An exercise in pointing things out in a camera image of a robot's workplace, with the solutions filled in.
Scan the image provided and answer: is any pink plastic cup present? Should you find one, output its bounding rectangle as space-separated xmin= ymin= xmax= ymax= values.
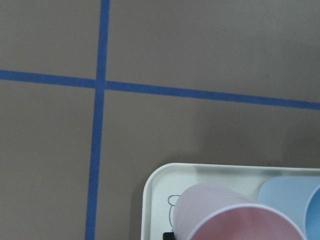
xmin=172 ymin=183 xmax=305 ymax=240

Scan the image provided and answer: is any light blue plastic cup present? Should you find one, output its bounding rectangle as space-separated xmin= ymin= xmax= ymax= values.
xmin=258 ymin=176 xmax=320 ymax=240

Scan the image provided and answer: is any white plastic tray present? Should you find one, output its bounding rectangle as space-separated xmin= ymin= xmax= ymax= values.
xmin=140 ymin=163 xmax=320 ymax=240

